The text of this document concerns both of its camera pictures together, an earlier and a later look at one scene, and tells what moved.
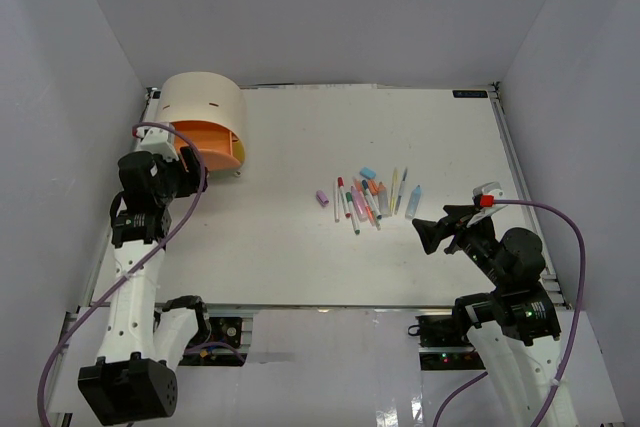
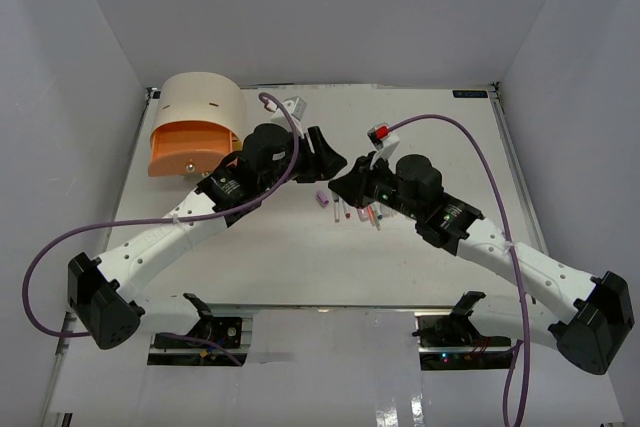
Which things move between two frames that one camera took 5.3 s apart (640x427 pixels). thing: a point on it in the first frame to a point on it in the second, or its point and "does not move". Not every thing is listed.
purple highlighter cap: [322, 198] does not move
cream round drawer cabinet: [202, 96] does not move
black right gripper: [432, 232] to [352, 186]
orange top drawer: [214, 141] does not move
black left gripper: [191, 178] to [325, 163]
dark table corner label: [470, 93] does not move
